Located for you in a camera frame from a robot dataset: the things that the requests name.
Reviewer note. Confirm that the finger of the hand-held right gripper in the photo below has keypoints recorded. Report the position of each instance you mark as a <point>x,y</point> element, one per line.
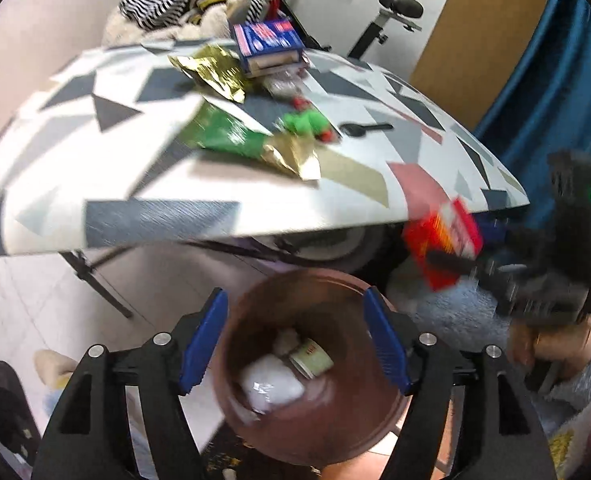
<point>445,261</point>
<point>493,232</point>

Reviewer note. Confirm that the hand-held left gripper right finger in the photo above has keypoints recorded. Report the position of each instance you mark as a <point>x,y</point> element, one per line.
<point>388,347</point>

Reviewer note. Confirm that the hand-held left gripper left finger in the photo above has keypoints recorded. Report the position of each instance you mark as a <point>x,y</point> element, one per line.
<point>205,347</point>

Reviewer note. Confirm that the red cardboard box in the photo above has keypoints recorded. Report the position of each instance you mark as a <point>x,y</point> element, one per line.
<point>445,225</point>

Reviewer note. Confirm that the brown round waste bin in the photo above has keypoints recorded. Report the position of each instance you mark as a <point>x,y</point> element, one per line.
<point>325,310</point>

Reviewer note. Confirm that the person's right hand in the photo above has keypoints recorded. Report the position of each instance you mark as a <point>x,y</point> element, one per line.
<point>570,352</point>

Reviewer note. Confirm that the grey shaggy rug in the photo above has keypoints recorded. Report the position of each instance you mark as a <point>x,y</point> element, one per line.
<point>455,315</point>

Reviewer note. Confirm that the white plastic bag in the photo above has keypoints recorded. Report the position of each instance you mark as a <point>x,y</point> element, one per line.
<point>270,385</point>

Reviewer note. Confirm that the cream paper cup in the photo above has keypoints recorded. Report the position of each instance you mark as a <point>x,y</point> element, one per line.
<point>311,357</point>

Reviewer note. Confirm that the white round appliance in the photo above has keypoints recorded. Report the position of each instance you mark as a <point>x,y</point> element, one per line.
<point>335,252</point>

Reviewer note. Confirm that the black table leg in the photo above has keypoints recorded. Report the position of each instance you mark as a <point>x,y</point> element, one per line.
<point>92,280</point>

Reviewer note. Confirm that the blue curtain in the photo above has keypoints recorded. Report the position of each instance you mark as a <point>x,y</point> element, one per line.
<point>550,85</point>

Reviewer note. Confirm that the black plastic spoon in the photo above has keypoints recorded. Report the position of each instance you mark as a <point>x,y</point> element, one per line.
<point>355,130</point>

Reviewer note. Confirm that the person's patterned clothing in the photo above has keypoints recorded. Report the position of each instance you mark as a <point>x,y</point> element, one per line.
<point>580,440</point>

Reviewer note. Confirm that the wooden door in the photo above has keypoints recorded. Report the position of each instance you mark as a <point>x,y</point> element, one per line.
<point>480,35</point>

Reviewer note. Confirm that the green red toy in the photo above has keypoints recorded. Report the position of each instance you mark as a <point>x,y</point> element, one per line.
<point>303,122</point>

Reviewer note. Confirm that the green snack bag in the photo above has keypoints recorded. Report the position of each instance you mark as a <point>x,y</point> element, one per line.
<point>230,135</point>

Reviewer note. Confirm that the black exercise bike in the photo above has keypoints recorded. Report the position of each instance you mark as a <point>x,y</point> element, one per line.
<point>375,35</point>

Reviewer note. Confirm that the gold foil wrapper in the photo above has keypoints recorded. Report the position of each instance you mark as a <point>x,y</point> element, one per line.
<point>210,70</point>

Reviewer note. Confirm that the blue cardboard box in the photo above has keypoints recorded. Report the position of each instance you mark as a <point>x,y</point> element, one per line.
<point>268,40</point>

